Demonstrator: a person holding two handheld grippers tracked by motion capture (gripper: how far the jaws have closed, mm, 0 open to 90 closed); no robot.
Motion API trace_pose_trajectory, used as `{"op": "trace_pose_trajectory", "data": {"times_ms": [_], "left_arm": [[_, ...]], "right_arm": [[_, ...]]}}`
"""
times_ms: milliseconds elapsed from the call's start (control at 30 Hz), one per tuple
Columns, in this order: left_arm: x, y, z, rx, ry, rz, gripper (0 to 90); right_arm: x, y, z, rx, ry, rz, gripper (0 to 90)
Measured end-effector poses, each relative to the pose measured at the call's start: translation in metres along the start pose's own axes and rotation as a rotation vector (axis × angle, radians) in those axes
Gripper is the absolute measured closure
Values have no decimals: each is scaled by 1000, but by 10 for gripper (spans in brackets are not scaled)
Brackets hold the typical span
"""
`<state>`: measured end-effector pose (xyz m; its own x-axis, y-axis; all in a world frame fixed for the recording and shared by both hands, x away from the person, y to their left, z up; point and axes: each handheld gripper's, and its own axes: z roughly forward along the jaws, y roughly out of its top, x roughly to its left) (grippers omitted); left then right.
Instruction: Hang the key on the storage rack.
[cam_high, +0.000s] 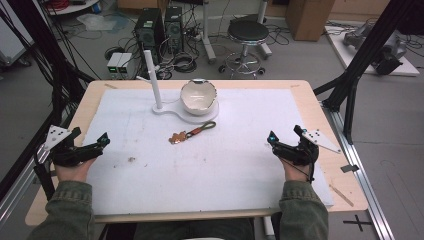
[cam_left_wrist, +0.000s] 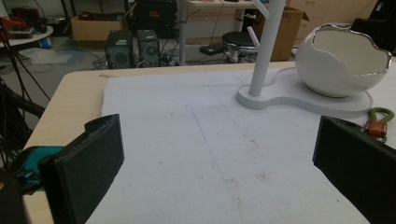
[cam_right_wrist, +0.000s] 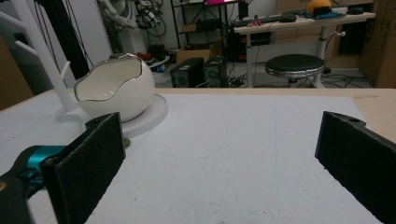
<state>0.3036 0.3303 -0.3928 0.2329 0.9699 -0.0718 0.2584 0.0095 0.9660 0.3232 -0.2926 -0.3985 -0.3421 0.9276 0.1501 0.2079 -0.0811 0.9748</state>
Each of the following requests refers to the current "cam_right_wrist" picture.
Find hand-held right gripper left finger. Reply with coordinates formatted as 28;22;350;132
41;111;127;224

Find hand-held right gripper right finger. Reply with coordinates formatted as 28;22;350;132
314;110;396;224

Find white peg stand with round base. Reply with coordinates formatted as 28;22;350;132
0;0;169;139

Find white eggshell-shaped ceramic bowl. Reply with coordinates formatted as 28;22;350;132
73;53;156;123

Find brown board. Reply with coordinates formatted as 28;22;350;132
0;35;35;112

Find black round stool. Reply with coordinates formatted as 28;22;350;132
264;53;326;89

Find large cardboard panel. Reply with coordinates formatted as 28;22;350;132
358;0;396;90

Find white table mat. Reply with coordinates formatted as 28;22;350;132
0;90;385;224

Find black computer tower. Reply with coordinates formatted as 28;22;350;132
203;56;229;89
170;57;205;89

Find white-legged desk with wooden top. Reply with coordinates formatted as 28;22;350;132
233;11;376;89

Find black computer mouse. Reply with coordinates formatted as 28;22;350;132
277;13;298;23
346;6;365;16

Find open cardboard box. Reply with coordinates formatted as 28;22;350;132
176;42;224;65

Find yellow round object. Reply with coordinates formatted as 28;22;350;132
305;0;332;14

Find black keyboard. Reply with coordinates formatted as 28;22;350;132
232;15;281;28

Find black metal shelf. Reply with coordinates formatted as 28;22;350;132
169;0;248;61

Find pink-lit monitor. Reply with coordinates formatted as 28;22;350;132
205;0;240;7

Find floor cables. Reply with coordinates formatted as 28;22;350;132
321;72;374;89

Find black cable bundle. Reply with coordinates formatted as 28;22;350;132
33;0;94;80

